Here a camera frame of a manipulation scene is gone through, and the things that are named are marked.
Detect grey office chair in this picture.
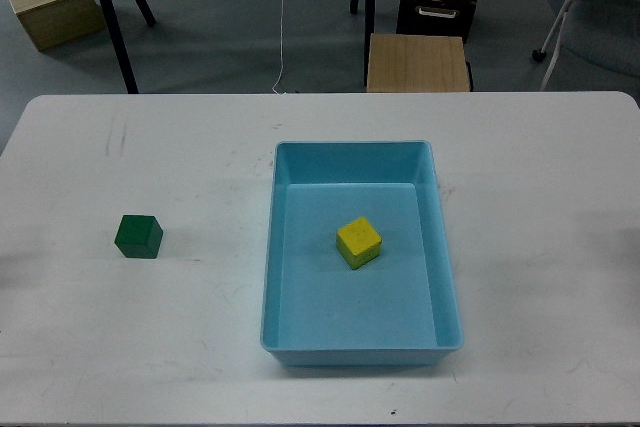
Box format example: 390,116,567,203
531,0,639,90

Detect white hanging cable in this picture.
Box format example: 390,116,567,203
271,0,287,95

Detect light wooden box on floor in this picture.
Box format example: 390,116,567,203
9,0,106,52

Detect light blue plastic tray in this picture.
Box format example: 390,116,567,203
261,141,463,366

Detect green wooden cube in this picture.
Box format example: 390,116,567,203
114,215,163,259

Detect black tripod legs left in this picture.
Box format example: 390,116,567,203
99,0,156,94

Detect wooden stool behind table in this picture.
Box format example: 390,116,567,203
366,33,471,93

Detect black drawer cabinet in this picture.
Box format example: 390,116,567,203
396,0,477,43

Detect yellow wooden cube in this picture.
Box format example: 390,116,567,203
336,217,382,270

